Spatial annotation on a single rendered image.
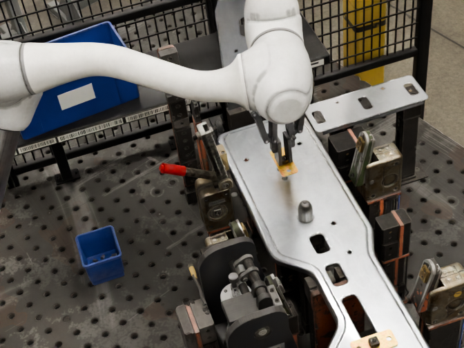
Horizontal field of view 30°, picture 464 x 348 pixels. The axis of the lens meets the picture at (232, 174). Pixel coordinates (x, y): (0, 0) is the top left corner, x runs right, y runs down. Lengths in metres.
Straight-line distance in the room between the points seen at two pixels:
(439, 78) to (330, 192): 1.90
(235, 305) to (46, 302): 0.78
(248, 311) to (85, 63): 0.55
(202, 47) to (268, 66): 0.79
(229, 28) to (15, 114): 0.51
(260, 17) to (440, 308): 0.65
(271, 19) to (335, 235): 0.49
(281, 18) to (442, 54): 2.32
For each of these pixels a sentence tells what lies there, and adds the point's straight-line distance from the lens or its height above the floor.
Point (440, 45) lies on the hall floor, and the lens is 3.91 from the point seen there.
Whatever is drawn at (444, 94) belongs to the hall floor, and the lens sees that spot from 3.67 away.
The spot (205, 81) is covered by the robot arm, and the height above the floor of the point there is 1.43.
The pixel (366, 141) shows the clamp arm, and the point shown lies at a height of 1.11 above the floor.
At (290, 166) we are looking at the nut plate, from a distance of 1.88.
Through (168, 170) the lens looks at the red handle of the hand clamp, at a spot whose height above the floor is 1.14.
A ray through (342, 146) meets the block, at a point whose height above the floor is 0.98.
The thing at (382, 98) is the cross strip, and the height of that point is 1.00.
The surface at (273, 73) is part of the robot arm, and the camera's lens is 1.47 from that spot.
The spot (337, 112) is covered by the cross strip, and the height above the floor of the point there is 1.00.
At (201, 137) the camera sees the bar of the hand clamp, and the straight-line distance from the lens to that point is 1.74.
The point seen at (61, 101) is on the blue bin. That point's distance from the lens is 2.07.
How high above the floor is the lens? 2.40
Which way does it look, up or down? 46 degrees down
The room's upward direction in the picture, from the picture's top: 8 degrees counter-clockwise
